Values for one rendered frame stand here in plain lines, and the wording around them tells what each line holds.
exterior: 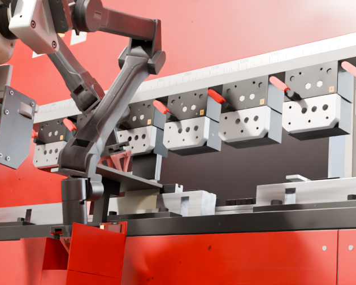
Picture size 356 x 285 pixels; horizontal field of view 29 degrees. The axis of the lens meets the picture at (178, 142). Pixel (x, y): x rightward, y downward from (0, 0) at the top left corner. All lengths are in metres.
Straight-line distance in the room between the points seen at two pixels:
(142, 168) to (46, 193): 0.90
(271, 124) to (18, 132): 0.68
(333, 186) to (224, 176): 0.93
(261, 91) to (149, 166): 0.44
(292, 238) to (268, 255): 0.07
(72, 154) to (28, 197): 1.25
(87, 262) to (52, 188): 1.36
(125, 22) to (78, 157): 0.35
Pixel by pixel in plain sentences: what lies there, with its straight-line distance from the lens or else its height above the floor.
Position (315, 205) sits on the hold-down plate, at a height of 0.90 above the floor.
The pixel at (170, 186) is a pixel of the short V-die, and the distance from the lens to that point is 1.97.
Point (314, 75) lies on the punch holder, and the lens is 1.75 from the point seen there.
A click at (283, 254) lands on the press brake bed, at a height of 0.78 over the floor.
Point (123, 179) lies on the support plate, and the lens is 1.93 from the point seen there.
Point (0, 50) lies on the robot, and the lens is 1.45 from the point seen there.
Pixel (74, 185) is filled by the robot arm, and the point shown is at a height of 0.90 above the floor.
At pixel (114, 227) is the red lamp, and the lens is 1.70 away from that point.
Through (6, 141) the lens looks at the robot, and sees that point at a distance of 1.44.
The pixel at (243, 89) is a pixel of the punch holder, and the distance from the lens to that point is 1.86.
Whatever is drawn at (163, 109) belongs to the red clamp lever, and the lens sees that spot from 1.97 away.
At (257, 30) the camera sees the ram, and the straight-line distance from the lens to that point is 1.91.
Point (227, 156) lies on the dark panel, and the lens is 2.54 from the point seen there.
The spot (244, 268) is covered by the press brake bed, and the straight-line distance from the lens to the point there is 1.60.
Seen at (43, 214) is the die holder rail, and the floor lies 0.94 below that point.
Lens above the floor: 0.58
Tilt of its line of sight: 16 degrees up
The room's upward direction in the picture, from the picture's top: 5 degrees clockwise
